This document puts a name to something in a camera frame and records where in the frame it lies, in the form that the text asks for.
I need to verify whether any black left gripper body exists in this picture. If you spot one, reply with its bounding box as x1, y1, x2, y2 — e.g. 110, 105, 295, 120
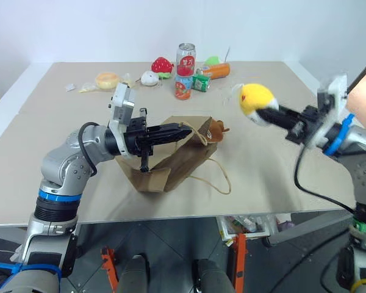
123, 108, 155, 173

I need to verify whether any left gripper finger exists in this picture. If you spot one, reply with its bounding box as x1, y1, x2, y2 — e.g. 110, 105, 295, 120
146, 122, 192, 136
147, 131, 193, 146

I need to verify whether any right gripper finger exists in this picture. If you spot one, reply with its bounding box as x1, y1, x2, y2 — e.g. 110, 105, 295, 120
257, 108, 295, 131
277, 103, 306, 120

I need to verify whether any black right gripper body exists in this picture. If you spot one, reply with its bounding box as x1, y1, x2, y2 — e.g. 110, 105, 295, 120
285, 105, 324, 145

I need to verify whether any brown paper bag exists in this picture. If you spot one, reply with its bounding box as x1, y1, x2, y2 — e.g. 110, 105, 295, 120
115, 115, 232, 195

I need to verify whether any yellow and white plush toy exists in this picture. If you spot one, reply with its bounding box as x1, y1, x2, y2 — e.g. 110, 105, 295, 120
237, 82, 280, 126

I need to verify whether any brown plush toy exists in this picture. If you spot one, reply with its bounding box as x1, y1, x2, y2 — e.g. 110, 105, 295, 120
206, 118, 232, 144

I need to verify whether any white round plush toy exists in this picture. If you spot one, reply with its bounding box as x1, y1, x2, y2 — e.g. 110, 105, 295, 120
140, 70, 160, 87

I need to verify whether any red strawberry plush toy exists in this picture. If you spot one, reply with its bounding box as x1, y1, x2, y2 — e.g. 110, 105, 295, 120
151, 56, 175, 80

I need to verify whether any short red blue drink can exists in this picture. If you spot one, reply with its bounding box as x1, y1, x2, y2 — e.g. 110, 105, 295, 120
174, 74, 193, 101

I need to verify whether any crumpled clear plastic film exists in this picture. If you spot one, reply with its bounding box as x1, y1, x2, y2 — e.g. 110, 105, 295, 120
220, 87, 236, 107

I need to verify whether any green drink can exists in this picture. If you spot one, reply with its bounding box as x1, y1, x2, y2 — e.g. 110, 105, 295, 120
192, 73, 212, 93

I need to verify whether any clear plastic wrapper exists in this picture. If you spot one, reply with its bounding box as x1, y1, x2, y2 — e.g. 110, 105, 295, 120
120, 73, 135, 90

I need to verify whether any tall red strawberry drink can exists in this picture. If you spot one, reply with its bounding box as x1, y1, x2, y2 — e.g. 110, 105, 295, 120
176, 43, 197, 78

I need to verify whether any yellow item in plastic wrap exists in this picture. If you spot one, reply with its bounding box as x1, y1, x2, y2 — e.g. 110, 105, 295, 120
78, 82, 97, 94

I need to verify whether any orange drink can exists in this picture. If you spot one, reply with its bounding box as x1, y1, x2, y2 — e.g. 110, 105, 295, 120
201, 62, 231, 80

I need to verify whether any grey box under table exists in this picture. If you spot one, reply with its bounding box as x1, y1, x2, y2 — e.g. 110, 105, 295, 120
267, 210, 356, 245

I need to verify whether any white box of clutter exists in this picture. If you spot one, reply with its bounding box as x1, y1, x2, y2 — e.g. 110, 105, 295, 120
215, 214, 271, 242

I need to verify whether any orange stand leg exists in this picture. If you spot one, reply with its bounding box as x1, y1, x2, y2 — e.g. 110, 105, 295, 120
232, 233, 247, 293
100, 247, 120, 293

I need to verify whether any dark rounded shape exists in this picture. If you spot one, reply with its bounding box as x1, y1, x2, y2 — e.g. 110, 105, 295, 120
194, 258, 236, 293
117, 254, 151, 293

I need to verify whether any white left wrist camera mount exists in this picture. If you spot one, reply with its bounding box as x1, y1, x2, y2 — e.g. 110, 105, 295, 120
107, 82, 137, 160

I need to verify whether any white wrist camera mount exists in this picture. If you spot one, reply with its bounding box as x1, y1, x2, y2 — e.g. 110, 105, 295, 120
310, 73, 349, 151
107, 82, 137, 160

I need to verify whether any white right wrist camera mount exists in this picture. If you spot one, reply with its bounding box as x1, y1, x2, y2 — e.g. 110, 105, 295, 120
310, 73, 349, 151

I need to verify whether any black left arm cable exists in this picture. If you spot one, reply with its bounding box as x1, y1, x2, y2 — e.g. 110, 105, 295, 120
78, 121, 100, 178

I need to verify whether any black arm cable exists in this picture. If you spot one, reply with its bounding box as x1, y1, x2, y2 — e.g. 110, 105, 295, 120
293, 145, 358, 215
78, 121, 100, 178

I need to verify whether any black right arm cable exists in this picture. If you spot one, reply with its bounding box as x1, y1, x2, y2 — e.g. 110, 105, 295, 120
293, 145, 358, 215

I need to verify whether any black floor cable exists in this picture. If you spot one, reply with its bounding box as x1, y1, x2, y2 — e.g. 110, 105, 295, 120
318, 227, 356, 293

